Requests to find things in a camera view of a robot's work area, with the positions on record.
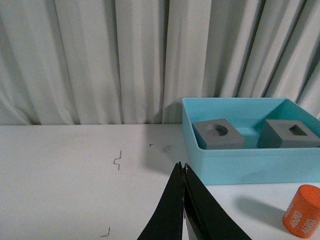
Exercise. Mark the gray cube with round hole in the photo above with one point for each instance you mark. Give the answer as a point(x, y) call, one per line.
point(217, 134)

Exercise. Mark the white pleated curtain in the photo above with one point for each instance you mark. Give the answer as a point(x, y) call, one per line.
point(70, 62)

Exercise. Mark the blue plastic box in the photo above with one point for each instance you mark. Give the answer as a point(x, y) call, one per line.
point(249, 165)

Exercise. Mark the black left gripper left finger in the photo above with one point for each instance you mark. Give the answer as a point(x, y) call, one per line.
point(166, 223)

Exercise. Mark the orange cylinder part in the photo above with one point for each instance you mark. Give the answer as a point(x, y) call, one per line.
point(302, 216)

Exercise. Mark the gray cube with square hole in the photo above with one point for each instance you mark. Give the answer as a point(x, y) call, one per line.
point(278, 133)

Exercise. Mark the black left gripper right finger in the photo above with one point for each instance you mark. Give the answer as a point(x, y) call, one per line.
point(205, 218)

